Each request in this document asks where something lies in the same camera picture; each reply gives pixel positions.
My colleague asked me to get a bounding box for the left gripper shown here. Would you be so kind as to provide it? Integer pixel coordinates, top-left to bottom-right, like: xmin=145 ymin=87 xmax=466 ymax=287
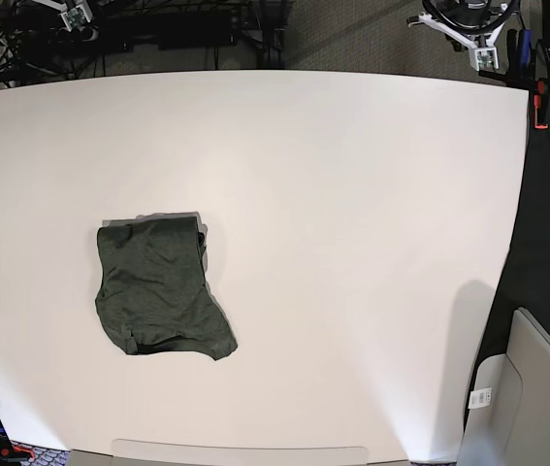
xmin=406 ymin=1 xmax=510 ymax=49

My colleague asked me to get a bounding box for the beige plastic bin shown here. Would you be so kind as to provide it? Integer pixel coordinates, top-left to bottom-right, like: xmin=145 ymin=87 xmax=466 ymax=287
xmin=457 ymin=308 xmax=550 ymax=465

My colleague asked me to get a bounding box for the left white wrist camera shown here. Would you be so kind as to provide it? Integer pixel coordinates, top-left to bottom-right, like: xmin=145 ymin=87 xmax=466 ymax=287
xmin=469 ymin=47 xmax=499 ymax=72

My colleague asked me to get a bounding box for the dark green long-sleeve shirt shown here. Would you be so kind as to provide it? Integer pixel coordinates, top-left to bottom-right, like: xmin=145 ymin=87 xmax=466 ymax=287
xmin=95 ymin=214 xmax=238 ymax=360

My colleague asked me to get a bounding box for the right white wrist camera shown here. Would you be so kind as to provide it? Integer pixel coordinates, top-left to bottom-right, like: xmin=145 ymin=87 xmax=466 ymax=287
xmin=60 ymin=0 xmax=93 ymax=31

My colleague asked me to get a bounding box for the red clamp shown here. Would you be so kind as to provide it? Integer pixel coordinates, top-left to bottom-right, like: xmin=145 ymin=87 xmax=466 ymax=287
xmin=533 ymin=79 xmax=548 ymax=130

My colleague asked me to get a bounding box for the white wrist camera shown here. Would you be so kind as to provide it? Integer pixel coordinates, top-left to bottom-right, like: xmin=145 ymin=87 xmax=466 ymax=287
xmin=469 ymin=47 xmax=499 ymax=72
xmin=60 ymin=0 xmax=93 ymax=31

